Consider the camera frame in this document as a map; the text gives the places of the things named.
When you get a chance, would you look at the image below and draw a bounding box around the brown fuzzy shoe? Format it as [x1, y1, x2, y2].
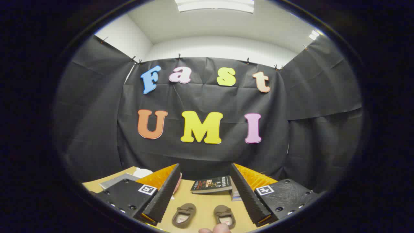
[171, 203, 197, 229]
[213, 205, 236, 229]

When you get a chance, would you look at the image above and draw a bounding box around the black backdrop cloth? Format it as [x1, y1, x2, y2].
[53, 34, 363, 194]

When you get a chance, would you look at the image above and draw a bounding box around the grey fabric storage box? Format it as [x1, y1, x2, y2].
[99, 173, 140, 190]

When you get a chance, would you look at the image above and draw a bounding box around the white plush toy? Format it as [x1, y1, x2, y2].
[133, 168, 153, 179]

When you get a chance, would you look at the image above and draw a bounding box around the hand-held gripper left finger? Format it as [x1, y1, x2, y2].
[89, 163, 181, 227]

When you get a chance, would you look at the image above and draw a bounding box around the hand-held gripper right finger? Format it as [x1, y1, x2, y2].
[230, 163, 321, 227]

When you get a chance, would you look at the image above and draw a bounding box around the large ceiling light panel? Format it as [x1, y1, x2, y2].
[175, 0, 255, 14]

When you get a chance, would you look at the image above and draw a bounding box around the blue paperback book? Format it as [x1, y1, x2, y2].
[230, 180, 242, 202]

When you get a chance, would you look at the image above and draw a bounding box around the black paperback book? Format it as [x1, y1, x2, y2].
[190, 176, 233, 194]

